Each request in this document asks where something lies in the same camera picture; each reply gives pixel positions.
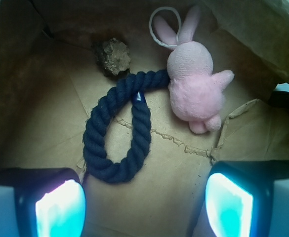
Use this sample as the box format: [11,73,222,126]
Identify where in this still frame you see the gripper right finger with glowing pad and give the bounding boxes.
[193,160,289,237]

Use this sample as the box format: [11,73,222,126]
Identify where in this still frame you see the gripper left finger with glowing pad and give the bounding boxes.
[0,168,86,237]

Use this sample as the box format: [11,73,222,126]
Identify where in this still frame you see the pink plush bunny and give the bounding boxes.
[149,5,235,134]

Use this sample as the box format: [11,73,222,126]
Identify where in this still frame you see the brown paper bag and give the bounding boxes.
[0,0,289,237]

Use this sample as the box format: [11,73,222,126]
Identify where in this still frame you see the brown rough rock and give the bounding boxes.
[91,38,131,78]

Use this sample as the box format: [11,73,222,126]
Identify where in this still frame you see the dark blue rope loop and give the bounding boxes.
[83,69,170,184]

